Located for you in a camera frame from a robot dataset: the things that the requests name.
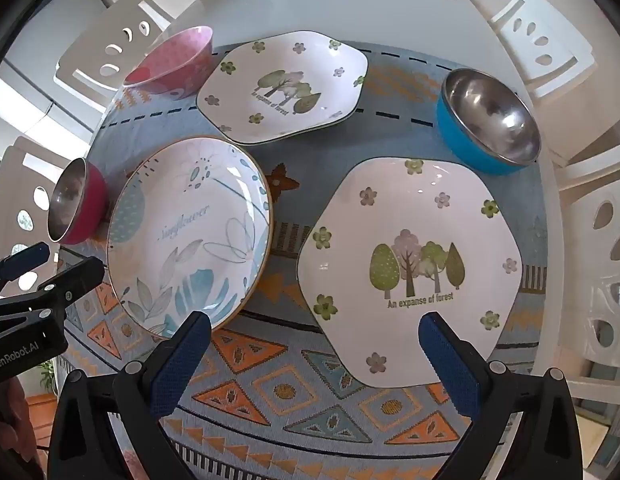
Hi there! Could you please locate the white cutout chair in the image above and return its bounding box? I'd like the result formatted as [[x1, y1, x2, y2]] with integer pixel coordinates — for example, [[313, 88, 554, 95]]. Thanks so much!
[[490, 0, 597, 101], [0, 135, 91, 306], [552, 140, 620, 391], [54, 0, 178, 107]]

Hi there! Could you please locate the round floral plate orange rim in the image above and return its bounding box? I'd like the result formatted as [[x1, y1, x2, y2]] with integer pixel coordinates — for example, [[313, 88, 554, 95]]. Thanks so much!
[[106, 136, 275, 339]]

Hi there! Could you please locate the red steel bowl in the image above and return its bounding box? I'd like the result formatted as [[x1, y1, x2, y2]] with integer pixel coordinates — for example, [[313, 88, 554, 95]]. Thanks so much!
[[46, 157, 110, 246]]

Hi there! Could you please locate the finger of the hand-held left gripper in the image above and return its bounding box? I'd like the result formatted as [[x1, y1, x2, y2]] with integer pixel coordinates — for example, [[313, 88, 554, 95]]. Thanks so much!
[[0, 256, 107, 333], [0, 241, 52, 287]]

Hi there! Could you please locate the blue steel bowl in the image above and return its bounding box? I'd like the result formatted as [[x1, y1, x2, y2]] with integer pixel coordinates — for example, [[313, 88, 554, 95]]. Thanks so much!
[[436, 68, 542, 177]]

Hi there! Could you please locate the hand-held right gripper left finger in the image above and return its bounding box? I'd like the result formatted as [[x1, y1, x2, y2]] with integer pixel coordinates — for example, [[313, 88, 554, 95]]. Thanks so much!
[[47, 311, 213, 480]]

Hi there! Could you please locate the pink dotted bowl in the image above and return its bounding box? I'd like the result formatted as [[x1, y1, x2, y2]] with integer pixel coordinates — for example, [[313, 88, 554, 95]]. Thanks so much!
[[122, 25, 214, 101]]

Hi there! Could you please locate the green potted plant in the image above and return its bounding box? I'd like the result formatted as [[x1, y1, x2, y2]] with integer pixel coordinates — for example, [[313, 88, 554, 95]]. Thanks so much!
[[37, 360, 58, 398]]

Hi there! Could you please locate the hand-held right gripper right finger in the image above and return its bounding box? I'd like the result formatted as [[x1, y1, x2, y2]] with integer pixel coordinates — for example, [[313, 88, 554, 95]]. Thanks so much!
[[417, 311, 578, 480]]

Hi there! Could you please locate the patterned blue table mat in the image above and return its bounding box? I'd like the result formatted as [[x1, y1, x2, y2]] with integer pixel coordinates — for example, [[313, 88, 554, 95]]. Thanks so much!
[[57, 40, 556, 480]]

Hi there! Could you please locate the hexagonal tree print plate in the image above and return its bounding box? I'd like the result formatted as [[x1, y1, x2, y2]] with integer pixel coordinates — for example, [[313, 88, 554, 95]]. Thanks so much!
[[296, 156, 523, 389], [196, 30, 369, 147]]

